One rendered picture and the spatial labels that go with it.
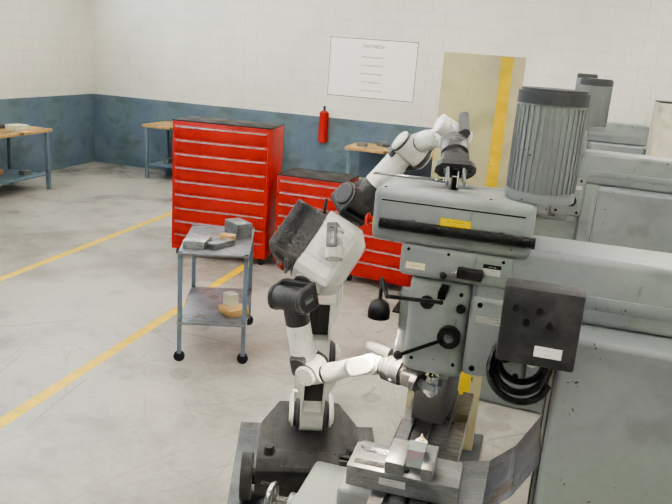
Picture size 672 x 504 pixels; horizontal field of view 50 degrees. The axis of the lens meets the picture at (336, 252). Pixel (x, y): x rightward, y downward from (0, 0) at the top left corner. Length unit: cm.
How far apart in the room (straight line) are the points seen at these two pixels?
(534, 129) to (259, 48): 1018
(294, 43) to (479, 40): 290
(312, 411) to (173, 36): 1015
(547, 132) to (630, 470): 97
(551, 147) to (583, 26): 913
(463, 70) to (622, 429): 228
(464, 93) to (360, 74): 769
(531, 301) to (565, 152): 46
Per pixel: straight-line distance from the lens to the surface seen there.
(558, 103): 209
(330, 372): 259
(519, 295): 190
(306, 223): 260
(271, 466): 312
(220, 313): 545
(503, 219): 210
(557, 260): 214
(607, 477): 227
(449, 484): 232
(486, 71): 392
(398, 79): 1142
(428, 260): 216
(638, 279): 217
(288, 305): 253
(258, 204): 746
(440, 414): 275
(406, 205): 213
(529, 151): 211
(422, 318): 224
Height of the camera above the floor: 228
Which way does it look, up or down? 16 degrees down
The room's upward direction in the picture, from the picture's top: 4 degrees clockwise
